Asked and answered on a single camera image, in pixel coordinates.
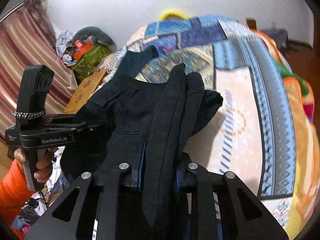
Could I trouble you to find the black pants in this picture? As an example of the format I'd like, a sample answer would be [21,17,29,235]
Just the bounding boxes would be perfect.
[60,63,224,228]

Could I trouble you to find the person left hand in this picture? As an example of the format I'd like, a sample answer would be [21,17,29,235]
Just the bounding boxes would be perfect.
[14,147,58,183]

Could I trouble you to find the orange jacket sleeve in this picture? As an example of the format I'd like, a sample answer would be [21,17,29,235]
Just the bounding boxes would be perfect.
[0,160,35,229]

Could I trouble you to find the bamboo lap desk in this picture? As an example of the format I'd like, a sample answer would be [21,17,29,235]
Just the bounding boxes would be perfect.
[64,69,107,114]

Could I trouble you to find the blue patchwork quilt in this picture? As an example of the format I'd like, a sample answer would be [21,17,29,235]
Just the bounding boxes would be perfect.
[100,15,296,226]

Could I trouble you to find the green storage box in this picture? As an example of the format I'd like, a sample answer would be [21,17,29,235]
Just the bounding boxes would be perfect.
[70,43,111,82]

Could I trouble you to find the pink striped curtain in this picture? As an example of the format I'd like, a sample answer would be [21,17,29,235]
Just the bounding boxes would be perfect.
[0,0,78,141]

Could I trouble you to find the orange box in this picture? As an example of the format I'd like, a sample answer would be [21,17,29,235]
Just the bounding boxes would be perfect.
[73,40,93,61]

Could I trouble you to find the light blue crumpled cloth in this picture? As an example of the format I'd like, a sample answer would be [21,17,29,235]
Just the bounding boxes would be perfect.
[55,30,75,57]

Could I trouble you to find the orange floral blanket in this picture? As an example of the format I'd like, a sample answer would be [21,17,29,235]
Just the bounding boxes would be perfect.
[251,29,319,239]

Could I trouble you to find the grey neck pillow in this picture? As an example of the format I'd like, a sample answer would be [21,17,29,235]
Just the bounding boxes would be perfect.
[72,26,117,53]

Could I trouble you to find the folded dark navy garment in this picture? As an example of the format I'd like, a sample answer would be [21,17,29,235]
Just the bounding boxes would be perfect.
[114,46,158,78]

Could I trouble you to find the yellow foam tube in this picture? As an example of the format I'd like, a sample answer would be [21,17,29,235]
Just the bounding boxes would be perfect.
[158,9,189,22]

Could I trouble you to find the grey backpack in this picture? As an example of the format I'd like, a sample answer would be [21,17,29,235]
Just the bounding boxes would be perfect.
[261,28,289,49]

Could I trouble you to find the black white braided strap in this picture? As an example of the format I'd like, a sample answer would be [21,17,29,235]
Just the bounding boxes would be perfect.
[13,108,47,120]

